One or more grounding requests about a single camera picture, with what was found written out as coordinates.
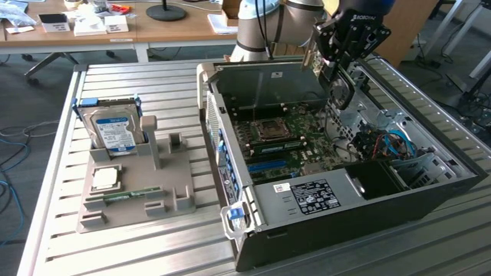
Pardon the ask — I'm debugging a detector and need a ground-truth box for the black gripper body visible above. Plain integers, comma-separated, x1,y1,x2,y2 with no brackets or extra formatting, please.
330,0,385,60

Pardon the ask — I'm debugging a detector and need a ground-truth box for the graphics card with metal bracket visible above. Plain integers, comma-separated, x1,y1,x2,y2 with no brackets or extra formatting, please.
298,40,356,110

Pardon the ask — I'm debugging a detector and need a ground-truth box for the wooden cabinet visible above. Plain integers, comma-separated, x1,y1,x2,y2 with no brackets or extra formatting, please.
320,0,440,67

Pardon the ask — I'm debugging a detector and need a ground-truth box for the small cardboard box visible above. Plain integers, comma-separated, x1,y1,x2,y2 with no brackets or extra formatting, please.
221,0,241,20

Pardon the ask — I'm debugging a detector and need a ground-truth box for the white paper stack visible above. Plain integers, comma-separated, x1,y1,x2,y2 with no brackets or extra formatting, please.
206,13,238,35

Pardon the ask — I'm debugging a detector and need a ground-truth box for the perforated metal drive cage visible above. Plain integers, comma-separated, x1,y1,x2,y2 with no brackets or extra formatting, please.
324,83,388,144

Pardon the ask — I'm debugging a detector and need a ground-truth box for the metal CPU socket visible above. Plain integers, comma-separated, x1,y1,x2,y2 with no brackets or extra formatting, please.
250,118,286,141

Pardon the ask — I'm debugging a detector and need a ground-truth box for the black power connector bundle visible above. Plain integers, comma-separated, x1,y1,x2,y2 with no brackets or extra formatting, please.
350,131,384,162

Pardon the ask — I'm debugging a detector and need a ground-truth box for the green motherboard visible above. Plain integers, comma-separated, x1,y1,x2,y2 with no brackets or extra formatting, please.
232,105,364,185

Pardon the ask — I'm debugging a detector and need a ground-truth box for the wooden office desk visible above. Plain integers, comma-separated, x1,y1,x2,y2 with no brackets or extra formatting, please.
134,0,348,63
0,0,138,86

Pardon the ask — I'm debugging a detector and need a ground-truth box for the black round lamp base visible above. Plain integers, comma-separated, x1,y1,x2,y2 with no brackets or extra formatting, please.
145,0,188,22

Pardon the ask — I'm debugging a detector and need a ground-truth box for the blue expansion slot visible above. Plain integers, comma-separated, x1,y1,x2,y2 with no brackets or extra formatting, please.
246,159,288,173

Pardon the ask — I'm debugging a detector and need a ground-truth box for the orange plastic object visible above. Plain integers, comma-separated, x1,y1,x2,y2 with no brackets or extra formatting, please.
109,3,133,15

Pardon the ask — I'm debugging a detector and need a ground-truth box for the small white labelled box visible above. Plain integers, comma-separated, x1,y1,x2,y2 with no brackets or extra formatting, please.
104,15,129,34

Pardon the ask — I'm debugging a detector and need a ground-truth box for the grey power supply unit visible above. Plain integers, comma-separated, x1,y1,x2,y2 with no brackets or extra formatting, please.
244,169,365,231

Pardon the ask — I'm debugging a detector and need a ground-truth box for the white box with cup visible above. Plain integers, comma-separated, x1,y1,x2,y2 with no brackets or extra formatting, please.
72,16,108,37

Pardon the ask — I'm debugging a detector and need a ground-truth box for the hard disk in blue carrier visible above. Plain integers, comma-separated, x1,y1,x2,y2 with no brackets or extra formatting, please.
70,97,150,158

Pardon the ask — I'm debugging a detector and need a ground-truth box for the black open PC case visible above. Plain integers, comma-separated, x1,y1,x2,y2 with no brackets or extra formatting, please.
196,56,489,273

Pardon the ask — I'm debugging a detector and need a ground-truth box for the grey plastic parts rack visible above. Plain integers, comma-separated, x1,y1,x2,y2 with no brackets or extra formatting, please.
74,114,197,234

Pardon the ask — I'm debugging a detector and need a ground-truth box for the white box with black insert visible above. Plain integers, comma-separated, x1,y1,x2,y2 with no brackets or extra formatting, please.
37,13,72,33

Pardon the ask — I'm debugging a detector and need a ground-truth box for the silver CPU chip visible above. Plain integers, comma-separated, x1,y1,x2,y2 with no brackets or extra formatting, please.
90,167,118,191

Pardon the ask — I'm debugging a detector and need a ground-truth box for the bare green RAM stick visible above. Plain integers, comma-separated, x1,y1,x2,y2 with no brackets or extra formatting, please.
84,186,161,202

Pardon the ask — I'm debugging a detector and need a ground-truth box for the white paper card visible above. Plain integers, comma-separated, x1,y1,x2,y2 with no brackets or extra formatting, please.
4,25,34,35

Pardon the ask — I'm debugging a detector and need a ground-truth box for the clear plastic bag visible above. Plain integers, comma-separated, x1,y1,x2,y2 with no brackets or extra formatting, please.
0,0,37,27

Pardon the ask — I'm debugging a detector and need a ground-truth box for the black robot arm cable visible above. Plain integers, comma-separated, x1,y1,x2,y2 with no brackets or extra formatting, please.
254,0,274,60

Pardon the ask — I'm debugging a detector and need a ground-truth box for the white table frame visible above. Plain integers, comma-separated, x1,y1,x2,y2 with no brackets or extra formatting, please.
420,0,491,79

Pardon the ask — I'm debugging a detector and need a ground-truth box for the black cable tangle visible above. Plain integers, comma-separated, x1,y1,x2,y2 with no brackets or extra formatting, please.
444,73,491,129

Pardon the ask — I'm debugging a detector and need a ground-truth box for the blue SATA wire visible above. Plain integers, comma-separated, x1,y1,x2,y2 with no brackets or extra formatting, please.
383,129,417,160

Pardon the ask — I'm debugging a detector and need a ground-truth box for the metal disk bay bracket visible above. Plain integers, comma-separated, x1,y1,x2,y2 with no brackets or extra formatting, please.
389,152,459,190

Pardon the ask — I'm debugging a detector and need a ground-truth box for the grey floor cable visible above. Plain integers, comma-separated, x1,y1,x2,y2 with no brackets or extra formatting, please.
0,120,60,138

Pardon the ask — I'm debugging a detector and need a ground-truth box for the blue floor cable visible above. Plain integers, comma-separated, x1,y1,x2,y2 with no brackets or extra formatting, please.
0,136,30,248

